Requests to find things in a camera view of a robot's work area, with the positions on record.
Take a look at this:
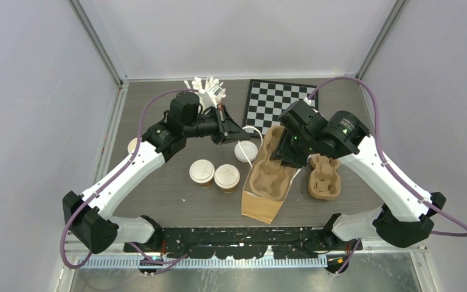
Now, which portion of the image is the stack of paper cups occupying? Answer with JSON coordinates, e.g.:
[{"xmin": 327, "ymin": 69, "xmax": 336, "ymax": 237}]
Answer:
[{"xmin": 127, "ymin": 137, "xmax": 142, "ymax": 155}]

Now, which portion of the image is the stack of white lids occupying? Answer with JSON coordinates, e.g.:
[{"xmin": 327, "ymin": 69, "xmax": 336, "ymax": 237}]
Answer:
[{"xmin": 234, "ymin": 141, "xmax": 258, "ymax": 163}]

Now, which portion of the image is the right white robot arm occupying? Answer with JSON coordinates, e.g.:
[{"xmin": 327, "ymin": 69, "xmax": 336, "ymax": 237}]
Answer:
[{"xmin": 271, "ymin": 100, "xmax": 446, "ymax": 250}]

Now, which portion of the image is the stack of pulp cup carriers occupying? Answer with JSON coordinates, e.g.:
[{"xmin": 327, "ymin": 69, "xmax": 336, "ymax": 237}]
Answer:
[{"xmin": 308, "ymin": 154, "xmax": 341, "ymax": 201}]

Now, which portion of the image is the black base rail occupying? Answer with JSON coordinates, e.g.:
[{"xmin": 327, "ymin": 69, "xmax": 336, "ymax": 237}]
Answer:
[{"xmin": 124, "ymin": 226, "xmax": 361, "ymax": 259}]

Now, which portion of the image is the brown paper bag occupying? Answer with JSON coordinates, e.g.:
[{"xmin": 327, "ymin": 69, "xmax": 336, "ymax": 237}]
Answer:
[{"xmin": 241, "ymin": 125, "xmax": 300, "ymax": 224}]

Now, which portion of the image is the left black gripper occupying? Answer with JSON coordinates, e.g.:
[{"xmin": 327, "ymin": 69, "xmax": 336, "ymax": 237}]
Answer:
[{"xmin": 184, "ymin": 103, "xmax": 251, "ymax": 145}]

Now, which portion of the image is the lifted pulp cup carrier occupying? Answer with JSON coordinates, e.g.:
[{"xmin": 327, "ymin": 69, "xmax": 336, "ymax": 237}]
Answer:
[{"xmin": 244, "ymin": 125, "xmax": 296, "ymax": 201}]

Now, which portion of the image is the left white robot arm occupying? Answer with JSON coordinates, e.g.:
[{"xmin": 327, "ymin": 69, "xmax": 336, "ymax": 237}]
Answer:
[{"xmin": 60, "ymin": 89, "xmax": 251, "ymax": 254}]

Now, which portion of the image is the brown paper cup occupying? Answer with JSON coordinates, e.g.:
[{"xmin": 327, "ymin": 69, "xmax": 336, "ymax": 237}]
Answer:
[
  {"xmin": 219, "ymin": 186, "xmax": 237, "ymax": 193},
  {"xmin": 196, "ymin": 181, "xmax": 213, "ymax": 188}
]

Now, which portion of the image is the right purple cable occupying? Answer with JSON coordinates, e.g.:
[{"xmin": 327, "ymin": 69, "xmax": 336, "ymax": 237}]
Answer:
[{"xmin": 303, "ymin": 76, "xmax": 467, "ymax": 279}]

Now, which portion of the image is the black white chessboard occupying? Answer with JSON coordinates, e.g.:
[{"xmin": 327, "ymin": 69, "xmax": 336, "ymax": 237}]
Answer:
[{"xmin": 243, "ymin": 79, "xmax": 316, "ymax": 136}]

